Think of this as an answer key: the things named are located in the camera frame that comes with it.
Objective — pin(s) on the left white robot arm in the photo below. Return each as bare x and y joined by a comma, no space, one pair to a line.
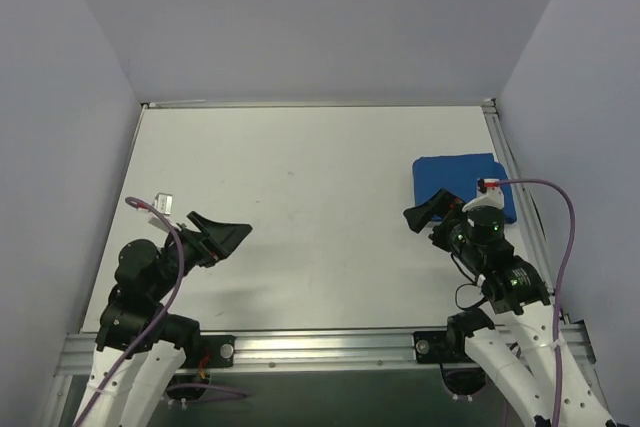
144,354

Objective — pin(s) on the front aluminium rail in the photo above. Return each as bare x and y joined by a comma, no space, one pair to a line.
326,350

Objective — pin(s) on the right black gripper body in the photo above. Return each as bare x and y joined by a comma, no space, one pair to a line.
445,225

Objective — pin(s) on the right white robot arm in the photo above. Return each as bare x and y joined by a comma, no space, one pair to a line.
519,346

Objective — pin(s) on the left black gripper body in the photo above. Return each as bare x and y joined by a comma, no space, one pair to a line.
198,245

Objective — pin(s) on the blue surgical cloth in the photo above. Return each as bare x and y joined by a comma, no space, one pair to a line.
459,175

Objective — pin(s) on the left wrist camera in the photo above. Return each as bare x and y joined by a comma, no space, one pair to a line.
162,203

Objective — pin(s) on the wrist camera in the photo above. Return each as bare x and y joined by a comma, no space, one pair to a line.
488,194
162,203

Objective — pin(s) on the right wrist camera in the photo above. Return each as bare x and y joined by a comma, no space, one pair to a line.
488,194

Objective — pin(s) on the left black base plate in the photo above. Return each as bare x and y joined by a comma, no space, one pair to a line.
210,352

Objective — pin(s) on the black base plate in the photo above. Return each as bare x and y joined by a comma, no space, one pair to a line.
431,347
210,352

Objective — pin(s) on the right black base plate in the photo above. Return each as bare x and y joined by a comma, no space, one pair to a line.
431,347

